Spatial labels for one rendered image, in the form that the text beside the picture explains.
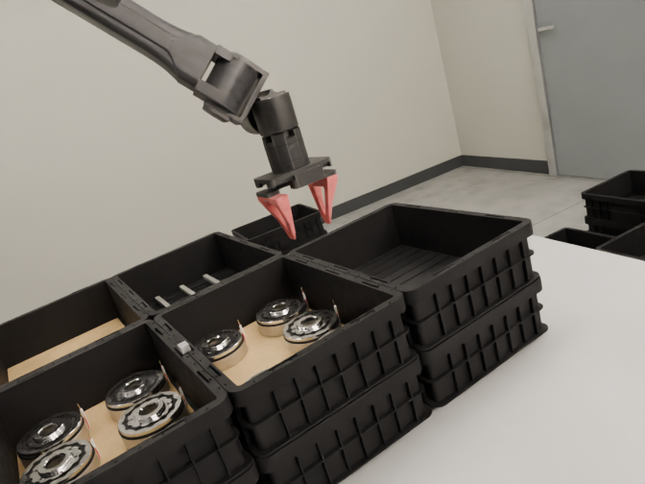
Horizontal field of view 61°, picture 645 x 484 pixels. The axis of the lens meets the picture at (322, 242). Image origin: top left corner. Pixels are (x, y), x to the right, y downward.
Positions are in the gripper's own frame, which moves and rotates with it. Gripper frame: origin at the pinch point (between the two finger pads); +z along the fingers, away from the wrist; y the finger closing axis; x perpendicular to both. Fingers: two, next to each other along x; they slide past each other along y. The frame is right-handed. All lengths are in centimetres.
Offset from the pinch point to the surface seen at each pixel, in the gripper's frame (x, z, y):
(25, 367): -64, 22, 48
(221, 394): 7.4, 13.6, 22.6
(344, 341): 8.9, 15.0, 4.4
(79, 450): -10.6, 20.0, 41.2
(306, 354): 9.0, 13.8, 10.4
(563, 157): -188, 86, -296
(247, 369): -13.6, 23.0, 13.2
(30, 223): -344, 19, 35
